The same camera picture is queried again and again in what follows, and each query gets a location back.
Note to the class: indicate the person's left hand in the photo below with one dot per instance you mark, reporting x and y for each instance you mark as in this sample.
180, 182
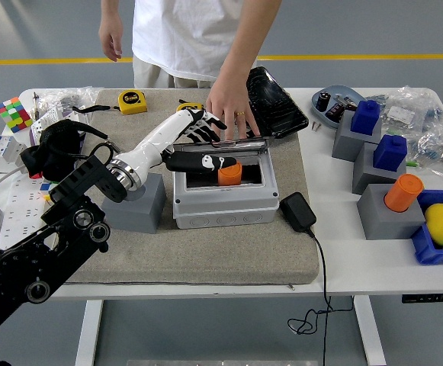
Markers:
230, 101

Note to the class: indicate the person's right hand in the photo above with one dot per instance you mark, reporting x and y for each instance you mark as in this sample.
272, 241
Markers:
110, 40

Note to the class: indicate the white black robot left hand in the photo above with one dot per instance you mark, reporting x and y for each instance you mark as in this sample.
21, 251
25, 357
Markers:
156, 145

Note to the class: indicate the smoky transparent box lid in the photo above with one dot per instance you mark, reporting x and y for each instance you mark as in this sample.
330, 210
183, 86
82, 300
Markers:
244, 143

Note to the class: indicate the orange cylinder battery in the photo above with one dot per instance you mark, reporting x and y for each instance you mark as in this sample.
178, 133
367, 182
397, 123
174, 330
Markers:
402, 192
230, 176

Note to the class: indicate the person's left forearm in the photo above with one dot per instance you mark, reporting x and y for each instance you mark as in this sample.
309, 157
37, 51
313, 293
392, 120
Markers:
249, 40

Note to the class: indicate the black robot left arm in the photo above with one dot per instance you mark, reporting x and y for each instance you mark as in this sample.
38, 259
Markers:
53, 244

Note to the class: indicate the person's right forearm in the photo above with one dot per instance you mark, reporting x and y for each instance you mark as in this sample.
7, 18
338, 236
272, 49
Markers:
113, 9

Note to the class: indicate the grey plastic junction box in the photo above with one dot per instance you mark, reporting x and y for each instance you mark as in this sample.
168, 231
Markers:
221, 217

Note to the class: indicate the white printed box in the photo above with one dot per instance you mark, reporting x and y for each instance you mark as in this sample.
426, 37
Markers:
47, 117

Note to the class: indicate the black plastic tray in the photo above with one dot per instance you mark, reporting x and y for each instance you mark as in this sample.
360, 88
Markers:
278, 103

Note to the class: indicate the grey holder block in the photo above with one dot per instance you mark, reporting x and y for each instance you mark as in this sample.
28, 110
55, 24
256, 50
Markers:
389, 223
366, 171
345, 141
145, 213

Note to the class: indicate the clear bag of parts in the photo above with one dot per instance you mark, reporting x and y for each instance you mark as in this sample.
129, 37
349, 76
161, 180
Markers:
68, 97

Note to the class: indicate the person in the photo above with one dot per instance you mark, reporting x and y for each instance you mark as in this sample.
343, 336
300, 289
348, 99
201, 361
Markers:
187, 38

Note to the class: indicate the black capacitor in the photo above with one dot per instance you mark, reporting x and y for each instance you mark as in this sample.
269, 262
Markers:
323, 101

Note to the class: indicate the thin metal screwdriver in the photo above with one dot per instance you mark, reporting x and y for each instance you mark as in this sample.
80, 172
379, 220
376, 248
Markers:
36, 104

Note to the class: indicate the blue-grey oval dish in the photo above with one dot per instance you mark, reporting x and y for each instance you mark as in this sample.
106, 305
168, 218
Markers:
331, 92

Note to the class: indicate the dark brown capacitor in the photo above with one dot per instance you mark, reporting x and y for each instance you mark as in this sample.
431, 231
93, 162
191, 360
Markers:
334, 111

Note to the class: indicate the silver metal piece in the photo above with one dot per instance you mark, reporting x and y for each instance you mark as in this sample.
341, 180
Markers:
343, 101

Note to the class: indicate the small colourful puzzle cube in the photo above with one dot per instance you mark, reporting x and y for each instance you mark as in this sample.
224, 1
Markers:
45, 187

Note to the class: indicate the grey-brown mat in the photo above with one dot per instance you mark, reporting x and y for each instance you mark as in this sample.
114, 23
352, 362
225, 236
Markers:
206, 255

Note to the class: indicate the large colourful puzzle cube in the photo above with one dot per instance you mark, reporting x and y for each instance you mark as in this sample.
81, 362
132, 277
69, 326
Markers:
13, 114

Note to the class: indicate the black cloth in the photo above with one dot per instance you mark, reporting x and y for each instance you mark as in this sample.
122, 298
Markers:
34, 160

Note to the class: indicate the black power adapter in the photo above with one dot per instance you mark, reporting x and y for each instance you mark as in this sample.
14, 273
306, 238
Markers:
297, 211

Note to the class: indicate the blue plastic block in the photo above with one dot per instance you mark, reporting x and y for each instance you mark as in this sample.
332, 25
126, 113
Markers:
365, 118
389, 154

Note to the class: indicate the white power strip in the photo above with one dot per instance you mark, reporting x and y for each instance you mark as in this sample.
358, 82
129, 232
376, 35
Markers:
19, 213

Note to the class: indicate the clear bag of components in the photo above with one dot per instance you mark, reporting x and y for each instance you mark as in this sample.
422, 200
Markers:
404, 110

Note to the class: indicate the small green part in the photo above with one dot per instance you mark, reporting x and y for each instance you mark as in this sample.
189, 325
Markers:
411, 164

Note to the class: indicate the white table leg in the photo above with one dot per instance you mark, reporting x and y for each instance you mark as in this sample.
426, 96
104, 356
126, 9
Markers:
87, 331
370, 331

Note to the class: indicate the clear bag of resistors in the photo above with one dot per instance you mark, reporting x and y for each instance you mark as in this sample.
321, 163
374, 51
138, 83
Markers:
438, 148

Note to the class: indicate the blue plastic bin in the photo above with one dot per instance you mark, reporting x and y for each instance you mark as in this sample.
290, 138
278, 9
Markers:
431, 251

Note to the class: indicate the black table control panel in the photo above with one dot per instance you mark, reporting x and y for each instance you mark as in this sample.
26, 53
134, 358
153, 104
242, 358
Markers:
431, 297

